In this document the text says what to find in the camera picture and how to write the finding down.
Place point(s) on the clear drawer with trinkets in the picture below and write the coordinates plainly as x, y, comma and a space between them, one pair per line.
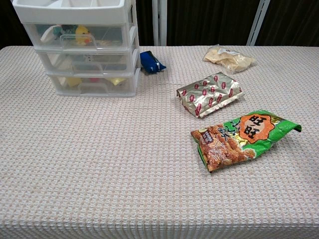
112, 61

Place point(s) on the clear plastic drawer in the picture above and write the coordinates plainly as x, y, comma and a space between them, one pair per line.
99, 87

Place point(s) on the red object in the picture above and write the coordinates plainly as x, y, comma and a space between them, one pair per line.
93, 80

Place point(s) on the tan yellow object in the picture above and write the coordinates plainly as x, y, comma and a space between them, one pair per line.
73, 82

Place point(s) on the clear drawer with duck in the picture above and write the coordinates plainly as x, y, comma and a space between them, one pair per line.
109, 35

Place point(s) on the white plastic drawer cabinet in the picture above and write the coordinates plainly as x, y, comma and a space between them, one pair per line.
74, 15

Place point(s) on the white plastic plate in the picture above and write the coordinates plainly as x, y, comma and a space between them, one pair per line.
48, 33

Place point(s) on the beige woven tablecloth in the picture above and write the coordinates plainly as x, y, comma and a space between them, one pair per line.
124, 161

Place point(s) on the gold red-patterned snack bag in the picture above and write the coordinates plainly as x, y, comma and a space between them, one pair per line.
209, 94

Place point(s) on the blue snack packet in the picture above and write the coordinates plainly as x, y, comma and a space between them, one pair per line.
149, 62

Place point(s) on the green orange snack bag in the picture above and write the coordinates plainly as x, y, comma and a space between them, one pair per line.
239, 142

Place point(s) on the clear bag pale crackers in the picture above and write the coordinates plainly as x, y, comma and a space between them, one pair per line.
231, 59

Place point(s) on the yellow rubber duck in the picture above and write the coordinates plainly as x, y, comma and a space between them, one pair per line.
82, 33

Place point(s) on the white frame post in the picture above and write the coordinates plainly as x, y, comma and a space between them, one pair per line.
159, 22
257, 25

